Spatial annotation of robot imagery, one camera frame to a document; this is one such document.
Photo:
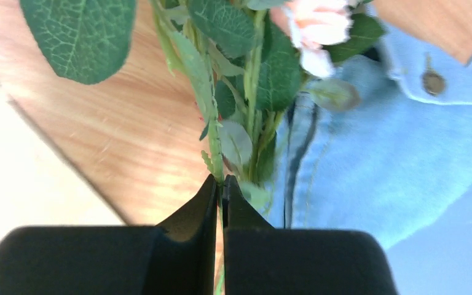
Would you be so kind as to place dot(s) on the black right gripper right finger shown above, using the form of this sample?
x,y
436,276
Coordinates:
x,y
260,259

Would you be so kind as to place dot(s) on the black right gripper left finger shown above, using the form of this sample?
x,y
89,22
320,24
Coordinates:
x,y
175,256

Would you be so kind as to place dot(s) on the peach green wrapping paper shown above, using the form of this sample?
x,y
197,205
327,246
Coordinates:
x,y
37,185

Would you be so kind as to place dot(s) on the single pink fake rose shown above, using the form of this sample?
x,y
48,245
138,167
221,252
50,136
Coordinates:
x,y
246,61

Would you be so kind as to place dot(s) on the light blue denim cloth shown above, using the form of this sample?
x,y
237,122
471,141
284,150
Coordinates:
x,y
389,166

